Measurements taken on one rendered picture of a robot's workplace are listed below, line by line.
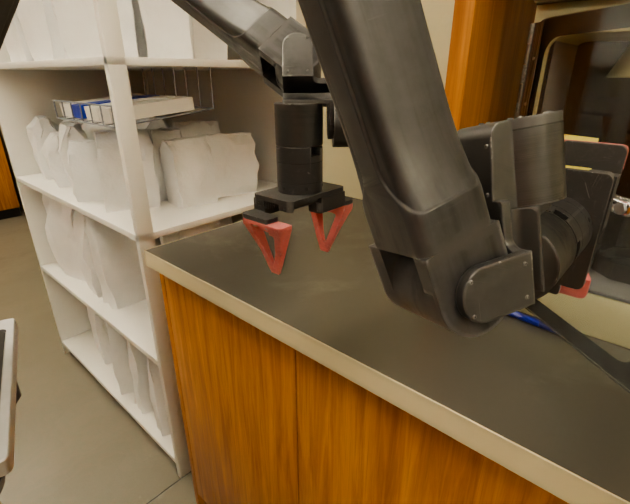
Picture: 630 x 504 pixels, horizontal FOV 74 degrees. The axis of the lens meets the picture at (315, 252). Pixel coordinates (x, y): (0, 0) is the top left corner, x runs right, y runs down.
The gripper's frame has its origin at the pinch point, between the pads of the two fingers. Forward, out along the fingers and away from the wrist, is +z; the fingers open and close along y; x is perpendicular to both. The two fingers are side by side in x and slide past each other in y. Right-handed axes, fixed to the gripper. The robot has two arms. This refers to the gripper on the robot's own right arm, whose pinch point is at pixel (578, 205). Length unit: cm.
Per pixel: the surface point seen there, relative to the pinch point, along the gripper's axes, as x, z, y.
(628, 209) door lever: -4.1, 0.1, 0.4
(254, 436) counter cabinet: 50, -5, -63
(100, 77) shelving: 206, 41, 11
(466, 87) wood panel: 19.3, 13.6, 10.7
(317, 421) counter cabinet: 31, -5, -46
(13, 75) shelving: 206, 6, 12
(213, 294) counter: 56, -8, -28
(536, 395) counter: -0.5, 2.0, -25.7
